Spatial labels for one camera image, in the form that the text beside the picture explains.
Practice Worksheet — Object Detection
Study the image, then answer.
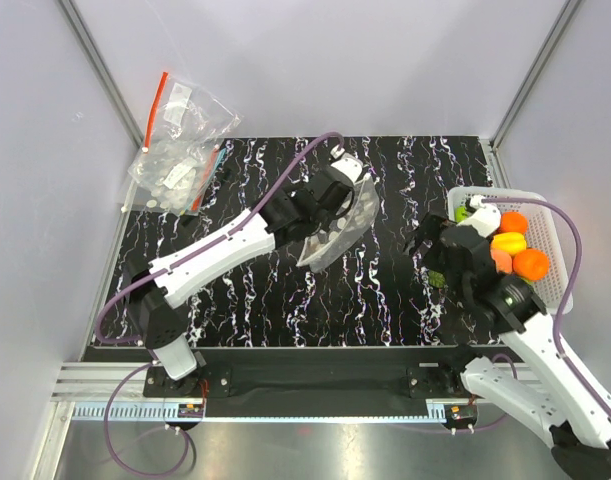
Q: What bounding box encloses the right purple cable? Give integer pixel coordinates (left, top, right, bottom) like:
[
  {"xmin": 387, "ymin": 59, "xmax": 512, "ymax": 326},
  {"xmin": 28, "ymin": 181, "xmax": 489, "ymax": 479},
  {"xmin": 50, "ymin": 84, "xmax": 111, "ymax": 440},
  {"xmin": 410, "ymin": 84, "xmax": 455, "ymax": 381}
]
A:
[{"xmin": 467, "ymin": 193, "xmax": 611, "ymax": 426}]

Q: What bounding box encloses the orange fruit top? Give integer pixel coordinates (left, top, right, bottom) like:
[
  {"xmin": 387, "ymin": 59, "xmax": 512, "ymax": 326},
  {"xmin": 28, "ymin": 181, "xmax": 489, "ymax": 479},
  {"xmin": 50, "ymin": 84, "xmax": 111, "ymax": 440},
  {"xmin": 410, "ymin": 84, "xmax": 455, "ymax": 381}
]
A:
[{"xmin": 498, "ymin": 211, "xmax": 529, "ymax": 235}]

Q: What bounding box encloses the yellow bell pepper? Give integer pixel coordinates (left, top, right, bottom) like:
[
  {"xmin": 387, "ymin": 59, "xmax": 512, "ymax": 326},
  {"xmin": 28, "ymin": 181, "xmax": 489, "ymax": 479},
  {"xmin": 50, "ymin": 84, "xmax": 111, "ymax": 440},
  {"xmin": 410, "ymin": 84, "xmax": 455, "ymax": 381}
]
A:
[{"xmin": 490, "ymin": 232, "xmax": 527, "ymax": 257}]

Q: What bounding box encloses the clear bag with coloured zippers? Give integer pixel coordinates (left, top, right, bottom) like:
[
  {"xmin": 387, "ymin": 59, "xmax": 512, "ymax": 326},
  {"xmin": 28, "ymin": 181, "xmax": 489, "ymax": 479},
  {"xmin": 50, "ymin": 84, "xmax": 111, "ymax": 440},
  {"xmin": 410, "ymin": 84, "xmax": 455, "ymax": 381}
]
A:
[{"xmin": 128, "ymin": 139, "xmax": 224, "ymax": 216}]

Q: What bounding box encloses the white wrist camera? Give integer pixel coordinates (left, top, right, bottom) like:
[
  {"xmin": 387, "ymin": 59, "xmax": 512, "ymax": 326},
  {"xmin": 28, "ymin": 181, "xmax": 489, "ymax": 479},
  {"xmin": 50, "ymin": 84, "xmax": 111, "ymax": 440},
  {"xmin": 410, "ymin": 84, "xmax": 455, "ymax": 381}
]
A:
[
  {"xmin": 330, "ymin": 154, "xmax": 366, "ymax": 190},
  {"xmin": 458, "ymin": 204, "xmax": 502, "ymax": 238}
]

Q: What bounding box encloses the green apple top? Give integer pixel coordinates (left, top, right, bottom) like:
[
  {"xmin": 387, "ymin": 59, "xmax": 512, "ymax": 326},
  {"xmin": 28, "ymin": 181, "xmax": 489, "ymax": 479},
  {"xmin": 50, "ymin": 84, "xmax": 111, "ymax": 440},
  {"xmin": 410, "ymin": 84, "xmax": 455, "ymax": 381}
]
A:
[{"xmin": 454, "ymin": 205, "xmax": 472, "ymax": 223}]

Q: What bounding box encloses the white plastic basket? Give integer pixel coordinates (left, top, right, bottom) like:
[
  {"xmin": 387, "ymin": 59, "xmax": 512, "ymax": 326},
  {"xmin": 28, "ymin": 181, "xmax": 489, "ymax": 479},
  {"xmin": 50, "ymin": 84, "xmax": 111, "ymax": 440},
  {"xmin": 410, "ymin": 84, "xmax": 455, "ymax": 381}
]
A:
[{"xmin": 447, "ymin": 186, "xmax": 569, "ymax": 315}]

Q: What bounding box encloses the green plastic leaf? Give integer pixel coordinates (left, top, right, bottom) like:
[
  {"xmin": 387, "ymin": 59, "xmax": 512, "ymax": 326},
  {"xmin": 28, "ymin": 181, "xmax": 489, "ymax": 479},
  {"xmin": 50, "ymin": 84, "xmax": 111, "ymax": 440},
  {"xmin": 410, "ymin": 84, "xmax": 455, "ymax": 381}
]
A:
[{"xmin": 427, "ymin": 270, "xmax": 447, "ymax": 289}]

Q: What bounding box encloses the clear bag with red zipper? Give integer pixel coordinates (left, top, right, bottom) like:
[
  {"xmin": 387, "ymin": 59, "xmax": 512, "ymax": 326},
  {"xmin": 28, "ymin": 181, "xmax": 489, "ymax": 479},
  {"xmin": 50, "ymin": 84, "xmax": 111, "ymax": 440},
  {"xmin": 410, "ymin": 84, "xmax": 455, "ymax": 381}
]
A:
[{"xmin": 141, "ymin": 71, "xmax": 242, "ymax": 154}]

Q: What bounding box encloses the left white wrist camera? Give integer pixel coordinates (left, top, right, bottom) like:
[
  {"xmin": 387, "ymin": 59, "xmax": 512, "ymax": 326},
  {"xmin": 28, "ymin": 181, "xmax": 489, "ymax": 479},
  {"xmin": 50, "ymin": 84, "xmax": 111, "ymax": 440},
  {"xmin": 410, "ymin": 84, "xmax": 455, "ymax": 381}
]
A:
[{"xmin": 330, "ymin": 154, "xmax": 366, "ymax": 190}]

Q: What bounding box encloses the orange fruit lower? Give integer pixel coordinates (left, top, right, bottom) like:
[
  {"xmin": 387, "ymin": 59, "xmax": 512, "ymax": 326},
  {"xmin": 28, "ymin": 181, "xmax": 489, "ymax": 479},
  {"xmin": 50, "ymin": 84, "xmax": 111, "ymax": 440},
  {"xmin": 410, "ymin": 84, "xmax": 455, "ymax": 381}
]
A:
[{"xmin": 513, "ymin": 248, "xmax": 550, "ymax": 282}]

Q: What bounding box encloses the peach fruit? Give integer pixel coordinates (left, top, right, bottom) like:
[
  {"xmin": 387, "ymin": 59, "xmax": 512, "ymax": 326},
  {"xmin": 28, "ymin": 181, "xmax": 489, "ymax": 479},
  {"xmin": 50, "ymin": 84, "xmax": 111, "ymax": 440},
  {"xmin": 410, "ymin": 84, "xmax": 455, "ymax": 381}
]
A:
[{"xmin": 490, "ymin": 249, "xmax": 513, "ymax": 274}]

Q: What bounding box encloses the orange fruit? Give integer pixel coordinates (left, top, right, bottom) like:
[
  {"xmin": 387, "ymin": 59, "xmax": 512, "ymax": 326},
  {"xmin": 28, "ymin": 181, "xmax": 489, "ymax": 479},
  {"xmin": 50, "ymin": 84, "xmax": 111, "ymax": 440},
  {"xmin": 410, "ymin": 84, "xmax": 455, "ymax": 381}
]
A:
[
  {"xmin": 498, "ymin": 211, "xmax": 529, "ymax": 235},
  {"xmin": 513, "ymin": 248, "xmax": 550, "ymax": 282}
]

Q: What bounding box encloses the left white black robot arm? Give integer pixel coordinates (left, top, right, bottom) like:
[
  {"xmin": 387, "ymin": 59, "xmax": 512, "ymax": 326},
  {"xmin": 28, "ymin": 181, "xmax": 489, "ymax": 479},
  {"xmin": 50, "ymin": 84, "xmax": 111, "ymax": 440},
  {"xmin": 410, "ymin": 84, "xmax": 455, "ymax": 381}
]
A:
[{"xmin": 124, "ymin": 153, "xmax": 377, "ymax": 396}]

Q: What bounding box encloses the black marble pattern mat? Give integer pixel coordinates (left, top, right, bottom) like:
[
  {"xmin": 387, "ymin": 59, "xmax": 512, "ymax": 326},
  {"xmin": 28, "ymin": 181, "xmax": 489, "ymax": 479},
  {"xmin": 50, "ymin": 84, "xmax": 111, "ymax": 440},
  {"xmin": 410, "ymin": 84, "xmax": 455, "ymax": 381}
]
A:
[{"xmin": 109, "ymin": 136, "xmax": 495, "ymax": 347}]

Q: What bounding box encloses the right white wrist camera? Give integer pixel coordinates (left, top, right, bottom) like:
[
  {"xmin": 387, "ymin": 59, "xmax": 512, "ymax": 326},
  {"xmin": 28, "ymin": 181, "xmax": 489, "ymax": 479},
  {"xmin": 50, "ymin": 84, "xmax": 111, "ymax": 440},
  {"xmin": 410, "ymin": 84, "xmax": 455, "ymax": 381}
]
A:
[{"xmin": 458, "ymin": 204, "xmax": 502, "ymax": 238}]

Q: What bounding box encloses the clear bag with white dots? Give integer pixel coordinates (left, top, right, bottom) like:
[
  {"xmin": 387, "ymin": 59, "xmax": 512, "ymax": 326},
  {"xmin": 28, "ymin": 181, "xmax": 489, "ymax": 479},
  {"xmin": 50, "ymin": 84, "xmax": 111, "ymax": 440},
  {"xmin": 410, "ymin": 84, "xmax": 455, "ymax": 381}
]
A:
[{"xmin": 297, "ymin": 173, "xmax": 380, "ymax": 273}]

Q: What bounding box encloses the purple cable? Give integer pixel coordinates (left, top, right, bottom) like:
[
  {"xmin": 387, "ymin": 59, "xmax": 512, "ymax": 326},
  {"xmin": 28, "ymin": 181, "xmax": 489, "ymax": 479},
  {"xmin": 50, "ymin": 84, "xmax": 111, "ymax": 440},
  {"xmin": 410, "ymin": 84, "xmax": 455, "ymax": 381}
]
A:
[
  {"xmin": 467, "ymin": 193, "xmax": 611, "ymax": 426},
  {"xmin": 94, "ymin": 130, "xmax": 345, "ymax": 475}
]

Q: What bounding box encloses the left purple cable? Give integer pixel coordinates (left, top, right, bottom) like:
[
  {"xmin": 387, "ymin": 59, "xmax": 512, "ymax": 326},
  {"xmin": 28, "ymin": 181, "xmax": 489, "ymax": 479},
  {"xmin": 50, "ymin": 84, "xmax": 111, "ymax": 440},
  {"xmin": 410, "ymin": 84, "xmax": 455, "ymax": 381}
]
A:
[{"xmin": 94, "ymin": 130, "xmax": 345, "ymax": 475}]

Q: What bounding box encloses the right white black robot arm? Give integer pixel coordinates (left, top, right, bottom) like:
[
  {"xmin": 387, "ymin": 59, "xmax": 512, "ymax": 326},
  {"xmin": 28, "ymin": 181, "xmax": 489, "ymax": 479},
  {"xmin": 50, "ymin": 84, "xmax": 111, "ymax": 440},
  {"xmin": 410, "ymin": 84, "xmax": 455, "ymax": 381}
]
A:
[{"xmin": 406, "ymin": 214, "xmax": 611, "ymax": 479}]

